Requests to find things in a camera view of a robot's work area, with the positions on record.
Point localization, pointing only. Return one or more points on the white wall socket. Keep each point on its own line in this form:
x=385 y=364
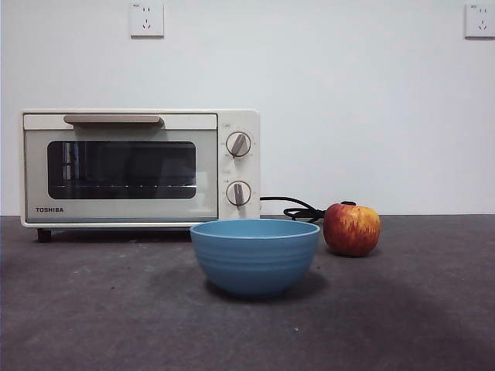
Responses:
x=147 y=21
x=481 y=21

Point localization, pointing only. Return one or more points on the small beige oven knob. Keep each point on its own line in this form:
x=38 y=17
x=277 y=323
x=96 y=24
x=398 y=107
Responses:
x=238 y=193

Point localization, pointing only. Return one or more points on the blue ribbed bowl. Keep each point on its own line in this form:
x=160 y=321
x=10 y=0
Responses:
x=255 y=263

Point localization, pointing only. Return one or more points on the large beige oven knob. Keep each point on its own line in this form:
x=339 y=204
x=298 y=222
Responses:
x=239 y=144

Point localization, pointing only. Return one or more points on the cream Toshiba toaster oven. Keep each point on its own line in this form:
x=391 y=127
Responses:
x=255 y=170

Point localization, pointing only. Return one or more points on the red yellow apple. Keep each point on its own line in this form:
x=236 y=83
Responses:
x=352 y=230

